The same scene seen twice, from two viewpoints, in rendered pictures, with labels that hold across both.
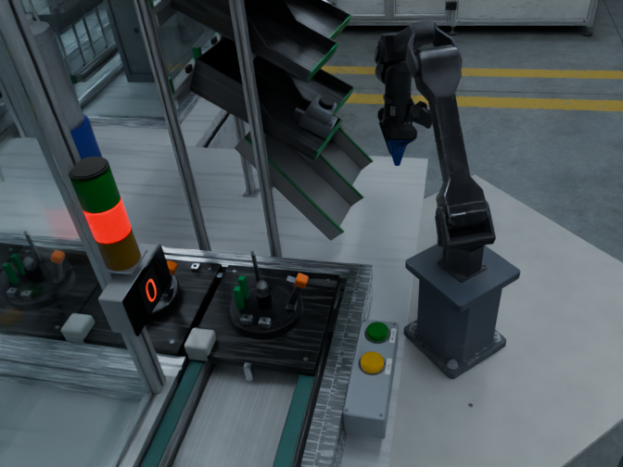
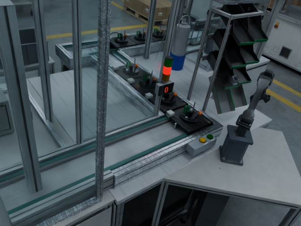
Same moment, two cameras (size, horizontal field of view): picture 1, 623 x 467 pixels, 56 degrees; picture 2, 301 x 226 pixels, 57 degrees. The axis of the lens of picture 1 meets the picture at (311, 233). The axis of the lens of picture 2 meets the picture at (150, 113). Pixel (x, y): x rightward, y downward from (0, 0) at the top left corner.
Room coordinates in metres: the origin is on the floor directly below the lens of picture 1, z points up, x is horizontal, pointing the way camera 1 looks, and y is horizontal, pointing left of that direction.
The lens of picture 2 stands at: (-0.73, -0.47, 2.10)
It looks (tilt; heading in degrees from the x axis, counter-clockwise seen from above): 36 degrees down; 31
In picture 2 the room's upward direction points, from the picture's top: 9 degrees clockwise
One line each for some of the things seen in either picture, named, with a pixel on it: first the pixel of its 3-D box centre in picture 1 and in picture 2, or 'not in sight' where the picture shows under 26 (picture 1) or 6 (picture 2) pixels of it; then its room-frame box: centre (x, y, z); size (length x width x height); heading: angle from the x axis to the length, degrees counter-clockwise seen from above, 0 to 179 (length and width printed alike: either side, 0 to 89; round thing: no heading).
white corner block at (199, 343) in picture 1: (200, 344); (169, 114); (0.71, 0.22, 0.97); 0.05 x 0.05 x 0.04; 74
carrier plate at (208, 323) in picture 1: (267, 314); (189, 118); (0.78, 0.10, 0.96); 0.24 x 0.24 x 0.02; 74
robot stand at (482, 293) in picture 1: (457, 304); (235, 145); (0.76, -0.26, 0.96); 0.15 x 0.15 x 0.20; 29
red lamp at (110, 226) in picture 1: (107, 217); (167, 69); (0.63, 0.27, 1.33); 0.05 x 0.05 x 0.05
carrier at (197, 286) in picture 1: (140, 283); (167, 94); (0.85, 0.35, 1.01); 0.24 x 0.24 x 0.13; 74
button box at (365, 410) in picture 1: (372, 374); (201, 144); (0.64, -0.08, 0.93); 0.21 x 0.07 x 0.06; 164
